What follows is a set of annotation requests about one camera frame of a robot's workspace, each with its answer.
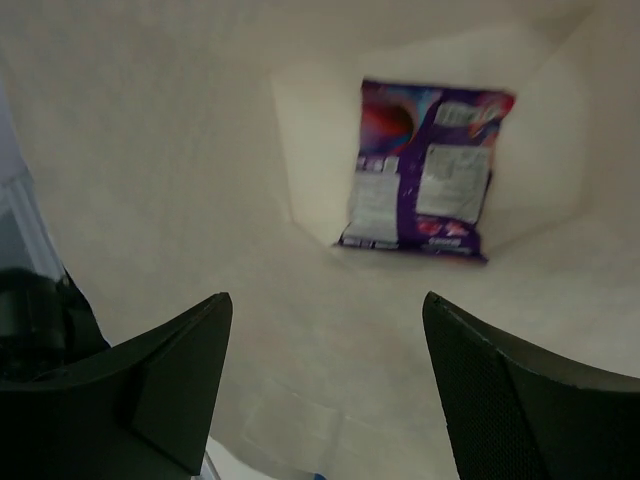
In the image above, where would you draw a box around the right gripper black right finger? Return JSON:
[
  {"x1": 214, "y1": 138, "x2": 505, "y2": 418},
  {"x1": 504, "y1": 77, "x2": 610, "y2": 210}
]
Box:
[{"x1": 422, "y1": 292, "x2": 639, "y2": 479}]

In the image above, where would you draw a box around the blue patterned paper bag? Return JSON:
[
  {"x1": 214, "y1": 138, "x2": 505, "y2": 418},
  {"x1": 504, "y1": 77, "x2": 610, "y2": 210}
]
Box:
[{"x1": 1, "y1": 1, "x2": 639, "y2": 479}]

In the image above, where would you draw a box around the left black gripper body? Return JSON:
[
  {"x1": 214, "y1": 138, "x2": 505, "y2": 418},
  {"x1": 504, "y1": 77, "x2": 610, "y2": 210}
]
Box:
[{"x1": 1, "y1": 267, "x2": 110, "y2": 383}]

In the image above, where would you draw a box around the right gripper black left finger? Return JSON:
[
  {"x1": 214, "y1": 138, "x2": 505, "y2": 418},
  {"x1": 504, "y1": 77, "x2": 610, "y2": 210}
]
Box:
[{"x1": 1, "y1": 293, "x2": 233, "y2": 480}]

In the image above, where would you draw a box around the purple snack packet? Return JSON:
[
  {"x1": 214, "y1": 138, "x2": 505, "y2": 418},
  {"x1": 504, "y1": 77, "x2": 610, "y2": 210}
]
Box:
[{"x1": 336, "y1": 79, "x2": 516, "y2": 262}]

